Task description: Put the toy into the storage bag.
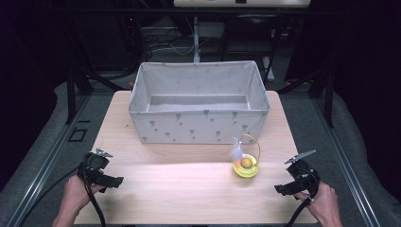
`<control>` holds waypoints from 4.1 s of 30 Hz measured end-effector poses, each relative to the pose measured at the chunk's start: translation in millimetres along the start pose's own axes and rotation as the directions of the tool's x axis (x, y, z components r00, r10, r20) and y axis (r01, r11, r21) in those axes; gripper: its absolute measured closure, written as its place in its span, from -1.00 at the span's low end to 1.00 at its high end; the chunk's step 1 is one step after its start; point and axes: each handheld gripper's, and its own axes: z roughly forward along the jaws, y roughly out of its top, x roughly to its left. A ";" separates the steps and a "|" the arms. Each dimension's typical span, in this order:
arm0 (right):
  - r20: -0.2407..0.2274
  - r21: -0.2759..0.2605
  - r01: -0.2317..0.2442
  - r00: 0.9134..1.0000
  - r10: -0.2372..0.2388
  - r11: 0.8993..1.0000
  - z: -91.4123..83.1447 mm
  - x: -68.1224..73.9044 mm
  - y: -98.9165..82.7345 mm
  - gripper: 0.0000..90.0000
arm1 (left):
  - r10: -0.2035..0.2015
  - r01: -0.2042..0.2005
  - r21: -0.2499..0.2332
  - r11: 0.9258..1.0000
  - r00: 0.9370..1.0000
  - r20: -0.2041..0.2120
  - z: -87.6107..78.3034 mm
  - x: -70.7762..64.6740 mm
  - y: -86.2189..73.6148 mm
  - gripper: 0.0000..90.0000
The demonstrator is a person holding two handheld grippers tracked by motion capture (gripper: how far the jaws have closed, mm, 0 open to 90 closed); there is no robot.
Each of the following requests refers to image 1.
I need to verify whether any aluminium floor rail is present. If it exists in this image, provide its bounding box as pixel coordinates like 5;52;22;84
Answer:
311;96;382;227
6;94;93;227

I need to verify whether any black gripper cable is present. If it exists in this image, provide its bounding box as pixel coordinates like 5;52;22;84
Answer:
18;162;107;227
283;176;320;227

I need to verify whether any yellow cat toy with feather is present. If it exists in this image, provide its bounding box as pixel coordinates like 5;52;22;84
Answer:
229;133;262;180

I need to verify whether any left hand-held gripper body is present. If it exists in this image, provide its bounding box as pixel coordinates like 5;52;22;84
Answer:
78;148;113;187

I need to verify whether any white desk leg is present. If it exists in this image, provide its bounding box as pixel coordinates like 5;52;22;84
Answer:
192;15;201;63

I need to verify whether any grey fabric storage box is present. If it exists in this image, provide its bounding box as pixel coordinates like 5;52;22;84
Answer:
128;60;271;146

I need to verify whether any person's right hand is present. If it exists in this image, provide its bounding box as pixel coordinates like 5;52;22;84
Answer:
294;181;340;227

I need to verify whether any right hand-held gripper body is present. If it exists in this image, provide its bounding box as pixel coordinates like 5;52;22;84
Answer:
284;149;322;197

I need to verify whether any bundle of floor cables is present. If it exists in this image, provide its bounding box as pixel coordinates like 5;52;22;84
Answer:
138;26;195;61

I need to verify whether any person's left hand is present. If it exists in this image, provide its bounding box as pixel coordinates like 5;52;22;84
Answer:
61;174;106;219

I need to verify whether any black metal stand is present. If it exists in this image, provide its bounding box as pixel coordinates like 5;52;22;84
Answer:
64;67;131;126
276;67;336;129

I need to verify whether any black office chair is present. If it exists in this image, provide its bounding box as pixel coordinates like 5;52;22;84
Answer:
219;13;280;81

